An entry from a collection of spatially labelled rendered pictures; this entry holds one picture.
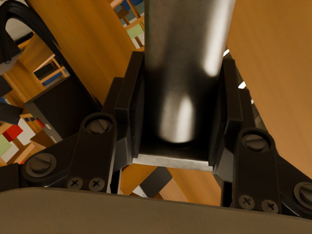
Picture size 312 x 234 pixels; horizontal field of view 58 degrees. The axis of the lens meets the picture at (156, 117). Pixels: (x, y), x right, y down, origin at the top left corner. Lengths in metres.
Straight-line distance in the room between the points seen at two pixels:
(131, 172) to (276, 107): 0.25
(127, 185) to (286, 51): 0.31
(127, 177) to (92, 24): 0.28
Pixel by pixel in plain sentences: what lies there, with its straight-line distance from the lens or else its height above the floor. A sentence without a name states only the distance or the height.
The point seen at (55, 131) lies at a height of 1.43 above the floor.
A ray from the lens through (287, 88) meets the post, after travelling 0.27.
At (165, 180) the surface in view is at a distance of 0.60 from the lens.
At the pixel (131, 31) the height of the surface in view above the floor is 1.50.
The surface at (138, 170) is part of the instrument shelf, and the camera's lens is 0.46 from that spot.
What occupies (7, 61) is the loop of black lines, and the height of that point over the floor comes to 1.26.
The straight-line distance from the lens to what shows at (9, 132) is 4.60.
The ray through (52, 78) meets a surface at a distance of 9.56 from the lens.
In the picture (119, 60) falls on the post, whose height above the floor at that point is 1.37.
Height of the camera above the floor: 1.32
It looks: 18 degrees up
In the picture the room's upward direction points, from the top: 148 degrees clockwise
